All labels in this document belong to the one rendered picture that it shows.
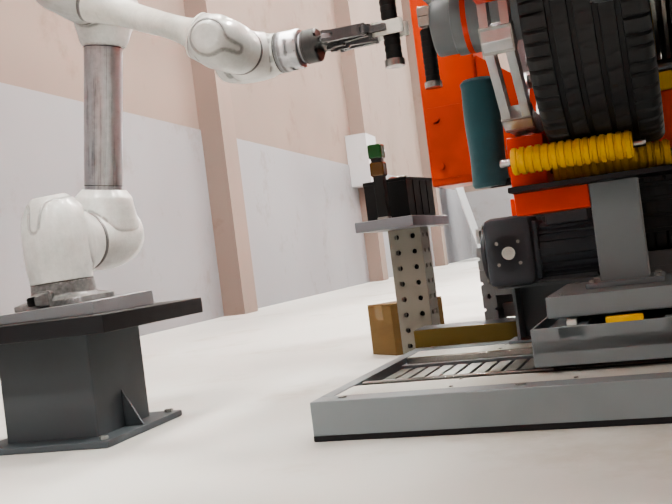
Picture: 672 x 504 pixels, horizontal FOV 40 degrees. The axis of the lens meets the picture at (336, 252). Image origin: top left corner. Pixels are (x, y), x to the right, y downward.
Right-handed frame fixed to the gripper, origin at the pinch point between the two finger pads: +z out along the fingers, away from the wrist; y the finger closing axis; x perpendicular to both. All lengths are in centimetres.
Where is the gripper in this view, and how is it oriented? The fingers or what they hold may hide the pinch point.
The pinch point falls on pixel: (390, 28)
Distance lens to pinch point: 201.8
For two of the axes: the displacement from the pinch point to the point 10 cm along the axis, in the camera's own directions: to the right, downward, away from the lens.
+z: 9.3, -1.2, -3.5
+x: -1.3, -9.9, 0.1
